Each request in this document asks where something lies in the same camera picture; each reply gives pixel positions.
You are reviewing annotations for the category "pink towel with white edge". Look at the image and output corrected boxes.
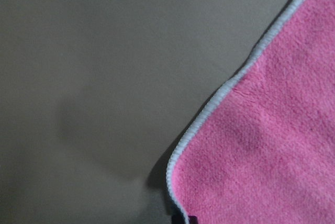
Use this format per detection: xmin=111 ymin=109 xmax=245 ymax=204
xmin=166 ymin=0 xmax=334 ymax=223

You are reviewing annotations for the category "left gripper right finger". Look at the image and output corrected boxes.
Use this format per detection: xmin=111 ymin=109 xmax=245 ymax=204
xmin=188 ymin=216 xmax=198 ymax=224

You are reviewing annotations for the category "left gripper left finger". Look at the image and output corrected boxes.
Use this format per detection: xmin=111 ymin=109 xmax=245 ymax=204
xmin=171 ymin=206 xmax=183 ymax=224

